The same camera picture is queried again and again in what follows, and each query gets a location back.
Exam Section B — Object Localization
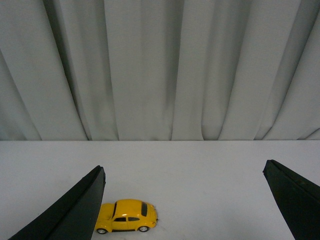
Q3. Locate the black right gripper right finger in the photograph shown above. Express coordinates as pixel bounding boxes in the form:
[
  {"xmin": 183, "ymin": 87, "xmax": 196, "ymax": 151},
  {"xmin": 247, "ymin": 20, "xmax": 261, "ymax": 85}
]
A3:
[{"xmin": 263, "ymin": 159, "xmax": 320, "ymax": 240}]

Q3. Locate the grey pleated curtain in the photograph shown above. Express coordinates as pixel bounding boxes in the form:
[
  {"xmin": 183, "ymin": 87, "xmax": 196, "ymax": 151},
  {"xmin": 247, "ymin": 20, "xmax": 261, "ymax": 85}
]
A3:
[{"xmin": 0, "ymin": 0, "xmax": 320, "ymax": 141}]

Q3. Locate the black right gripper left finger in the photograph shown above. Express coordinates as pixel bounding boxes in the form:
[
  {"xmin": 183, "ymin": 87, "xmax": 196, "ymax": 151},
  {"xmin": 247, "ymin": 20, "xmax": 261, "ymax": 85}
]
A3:
[{"xmin": 11, "ymin": 165, "xmax": 106, "ymax": 240}]

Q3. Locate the yellow beetle toy car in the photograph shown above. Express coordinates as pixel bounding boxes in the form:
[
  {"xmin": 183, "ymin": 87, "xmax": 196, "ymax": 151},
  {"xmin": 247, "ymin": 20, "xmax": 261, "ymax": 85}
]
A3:
[{"xmin": 94, "ymin": 199, "xmax": 158, "ymax": 235}]

